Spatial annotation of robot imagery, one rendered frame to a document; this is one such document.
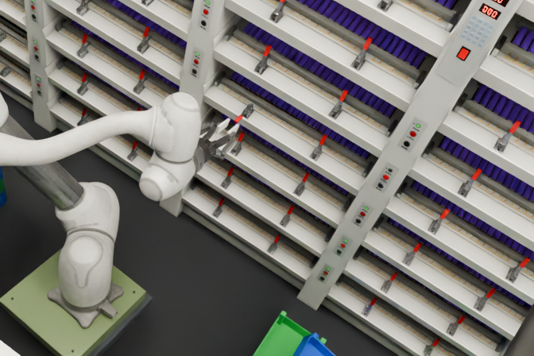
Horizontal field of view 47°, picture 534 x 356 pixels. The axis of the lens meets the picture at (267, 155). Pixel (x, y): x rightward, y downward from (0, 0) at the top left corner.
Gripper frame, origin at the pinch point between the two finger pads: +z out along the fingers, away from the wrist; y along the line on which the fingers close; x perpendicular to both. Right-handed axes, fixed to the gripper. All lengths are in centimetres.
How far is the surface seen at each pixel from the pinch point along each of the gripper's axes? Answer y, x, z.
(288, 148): 17.7, -2.7, 13.0
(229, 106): -6.7, -1.7, 13.7
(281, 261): 32, -60, 28
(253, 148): 3.9, -18.1, 24.0
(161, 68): -33.8, -2.4, 12.9
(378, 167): 45.5, 10.9, 9.4
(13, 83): -107, -60, 29
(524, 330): 62, 80, -114
